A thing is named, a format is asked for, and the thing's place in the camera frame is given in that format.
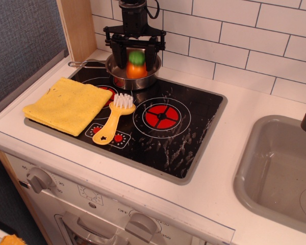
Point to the yellow dish brush white bristles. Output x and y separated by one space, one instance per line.
123 104

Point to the black toy stove top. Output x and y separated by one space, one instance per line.
165 136

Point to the grey left oven knob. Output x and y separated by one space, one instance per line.
38 179

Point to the yellow folded cloth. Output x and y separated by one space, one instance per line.
68 106

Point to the orange toy carrot green top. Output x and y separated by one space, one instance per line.
136 66

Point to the grey oven knob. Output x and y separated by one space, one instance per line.
38 179
142 227

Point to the silver metal pot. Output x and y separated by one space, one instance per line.
119 78

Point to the white toy oven front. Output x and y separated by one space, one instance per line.
70 213

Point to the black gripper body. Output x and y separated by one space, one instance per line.
135 32

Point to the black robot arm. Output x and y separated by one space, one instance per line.
137 5

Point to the orange fuzzy object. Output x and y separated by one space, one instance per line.
12 240

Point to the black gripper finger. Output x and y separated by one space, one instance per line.
120 54
150 55

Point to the grey right oven knob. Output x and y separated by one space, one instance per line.
142 227

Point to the grey sink basin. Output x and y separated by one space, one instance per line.
271 178

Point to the wooden side post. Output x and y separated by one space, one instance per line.
77 23

